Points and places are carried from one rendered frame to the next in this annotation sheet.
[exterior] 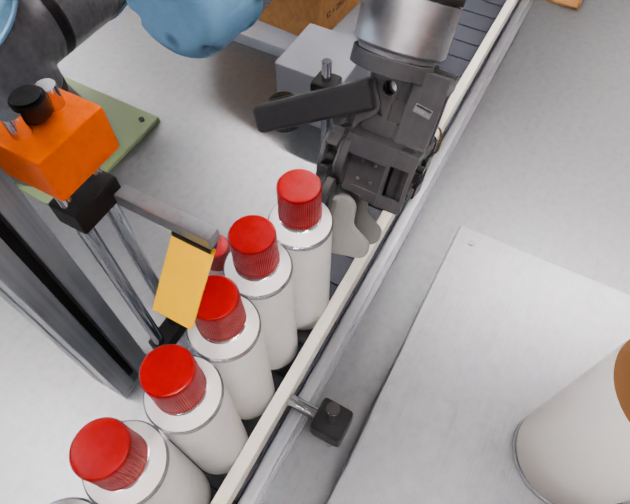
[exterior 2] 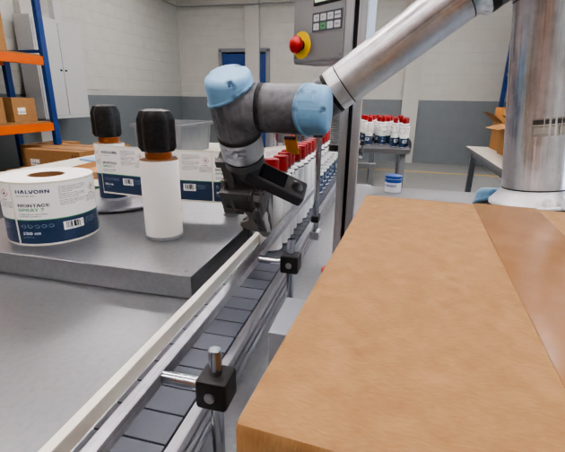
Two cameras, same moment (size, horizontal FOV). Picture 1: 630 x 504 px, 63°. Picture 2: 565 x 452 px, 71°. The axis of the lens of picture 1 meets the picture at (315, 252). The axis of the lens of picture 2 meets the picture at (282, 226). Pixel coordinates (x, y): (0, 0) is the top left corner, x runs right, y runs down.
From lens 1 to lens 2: 1.08 m
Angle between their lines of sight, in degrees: 103
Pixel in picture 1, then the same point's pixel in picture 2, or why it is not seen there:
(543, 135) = (82, 376)
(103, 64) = not seen: hidden behind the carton
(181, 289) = (291, 147)
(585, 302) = (131, 261)
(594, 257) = (97, 306)
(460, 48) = (158, 397)
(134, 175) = not seen: hidden behind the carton
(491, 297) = (180, 258)
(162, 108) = not seen: hidden behind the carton
